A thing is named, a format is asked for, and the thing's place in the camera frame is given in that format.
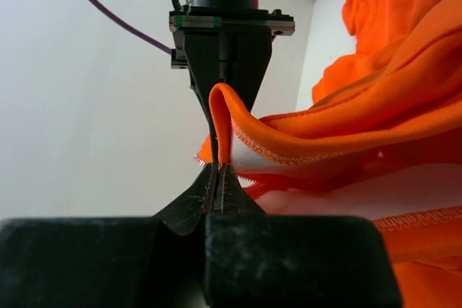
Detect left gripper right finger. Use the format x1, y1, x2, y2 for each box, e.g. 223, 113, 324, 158
205, 165, 403, 307

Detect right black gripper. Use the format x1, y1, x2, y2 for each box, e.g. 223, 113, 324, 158
169, 5, 295, 165

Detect orange zip-up jacket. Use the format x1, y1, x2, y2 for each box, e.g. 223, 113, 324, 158
209, 0, 461, 307

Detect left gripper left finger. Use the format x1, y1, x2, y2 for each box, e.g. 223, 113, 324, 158
1, 164, 217, 307

